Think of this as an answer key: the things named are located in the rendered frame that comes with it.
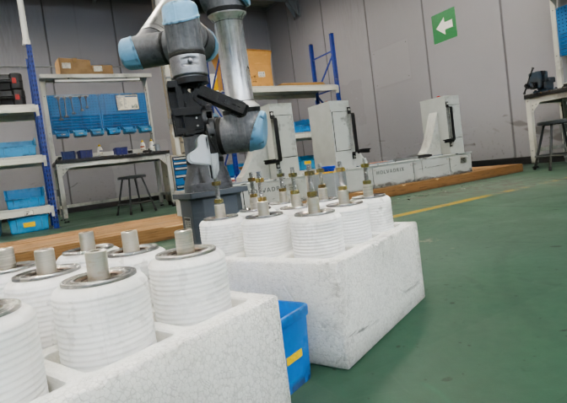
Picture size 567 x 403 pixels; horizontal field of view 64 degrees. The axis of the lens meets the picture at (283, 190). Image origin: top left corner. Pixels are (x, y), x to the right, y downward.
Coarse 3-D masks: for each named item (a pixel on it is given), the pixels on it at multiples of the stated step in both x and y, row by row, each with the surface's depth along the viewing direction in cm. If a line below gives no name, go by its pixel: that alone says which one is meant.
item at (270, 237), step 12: (276, 216) 87; (252, 228) 86; (264, 228) 85; (276, 228) 86; (288, 228) 89; (252, 240) 86; (264, 240) 86; (276, 240) 86; (288, 240) 88; (252, 252) 87; (264, 252) 86; (276, 252) 86
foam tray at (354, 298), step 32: (416, 224) 104; (224, 256) 90; (288, 256) 84; (352, 256) 78; (384, 256) 88; (416, 256) 102; (256, 288) 83; (288, 288) 79; (320, 288) 75; (352, 288) 77; (384, 288) 87; (416, 288) 101; (320, 320) 76; (352, 320) 76; (384, 320) 86; (320, 352) 77; (352, 352) 75
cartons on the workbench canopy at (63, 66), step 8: (56, 64) 595; (64, 64) 583; (72, 64) 589; (80, 64) 595; (88, 64) 600; (56, 72) 602; (64, 72) 583; (72, 72) 588; (80, 72) 594; (88, 72) 599; (96, 72) 607; (104, 72) 611; (112, 72) 615
